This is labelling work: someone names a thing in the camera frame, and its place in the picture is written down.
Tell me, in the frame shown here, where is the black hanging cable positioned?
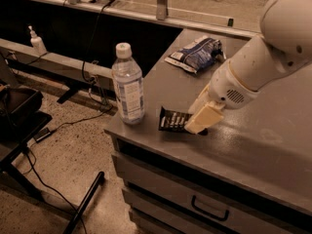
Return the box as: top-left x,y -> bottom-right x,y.
81,0 -> 122,86

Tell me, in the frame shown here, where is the metal window post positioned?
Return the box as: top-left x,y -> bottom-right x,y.
156,0 -> 168,20

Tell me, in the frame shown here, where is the black floor cable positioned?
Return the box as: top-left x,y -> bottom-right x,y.
22,103 -> 115,234

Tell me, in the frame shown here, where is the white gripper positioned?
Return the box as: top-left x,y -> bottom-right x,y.
184,60 -> 258,134

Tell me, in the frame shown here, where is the black office chair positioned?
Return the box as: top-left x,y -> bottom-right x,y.
0,58 -> 52,201

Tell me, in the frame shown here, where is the black chair leg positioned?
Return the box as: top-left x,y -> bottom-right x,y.
62,172 -> 104,234

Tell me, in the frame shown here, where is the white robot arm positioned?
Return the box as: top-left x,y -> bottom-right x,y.
185,0 -> 312,134

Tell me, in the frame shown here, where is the black rxbar chocolate bar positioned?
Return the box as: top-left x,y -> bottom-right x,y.
158,107 -> 191,134

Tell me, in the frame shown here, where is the white pump dispenser bottle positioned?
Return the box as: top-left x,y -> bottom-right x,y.
28,25 -> 47,56

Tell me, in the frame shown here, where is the grey drawer cabinet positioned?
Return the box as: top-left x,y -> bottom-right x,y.
106,124 -> 312,234

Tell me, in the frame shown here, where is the black drawer handle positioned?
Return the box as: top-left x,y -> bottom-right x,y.
191,195 -> 230,221

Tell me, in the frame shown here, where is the blue white chip bag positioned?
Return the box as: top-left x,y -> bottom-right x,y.
165,35 -> 226,74

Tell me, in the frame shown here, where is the clear plastic water bottle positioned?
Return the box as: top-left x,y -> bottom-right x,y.
112,43 -> 144,125

